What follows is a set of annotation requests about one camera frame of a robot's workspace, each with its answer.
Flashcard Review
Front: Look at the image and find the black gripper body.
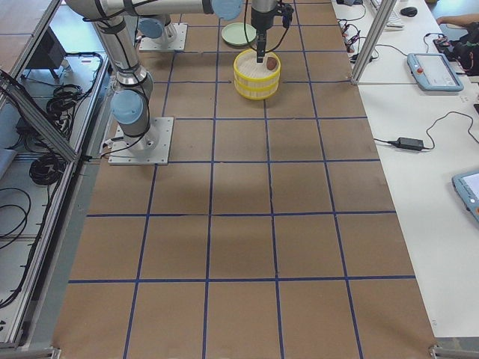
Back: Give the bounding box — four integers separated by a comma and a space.
256, 27, 268, 47

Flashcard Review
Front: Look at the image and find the brown bun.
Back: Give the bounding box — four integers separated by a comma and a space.
266, 57, 278, 71

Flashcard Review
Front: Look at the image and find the yellow steamer layer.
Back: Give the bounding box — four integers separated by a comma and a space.
234, 77, 279, 100
234, 49, 281, 80

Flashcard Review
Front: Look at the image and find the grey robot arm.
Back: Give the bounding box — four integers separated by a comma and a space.
66, 1, 242, 148
124, 1, 287, 64

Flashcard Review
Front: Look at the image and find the person hand at desk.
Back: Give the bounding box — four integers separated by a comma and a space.
436, 14, 478, 28

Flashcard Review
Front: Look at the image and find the light green plate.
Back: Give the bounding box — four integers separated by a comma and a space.
222, 22, 257, 46

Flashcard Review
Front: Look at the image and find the black computer mouse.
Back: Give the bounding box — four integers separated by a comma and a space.
400, 6, 418, 17

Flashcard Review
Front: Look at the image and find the blue teach pendant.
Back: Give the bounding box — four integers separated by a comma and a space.
406, 53, 463, 92

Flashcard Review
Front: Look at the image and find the black power brick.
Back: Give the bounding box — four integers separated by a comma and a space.
395, 137, 425, 151

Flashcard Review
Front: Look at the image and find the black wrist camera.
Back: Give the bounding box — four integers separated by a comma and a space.
278, 1, 294, 29

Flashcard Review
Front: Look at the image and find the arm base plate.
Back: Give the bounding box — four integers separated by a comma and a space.
139, 19, 188, 52
108, 117, 174, 165

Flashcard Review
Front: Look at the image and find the black cable bundle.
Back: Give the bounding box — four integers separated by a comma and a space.
0, 84, 87, 188

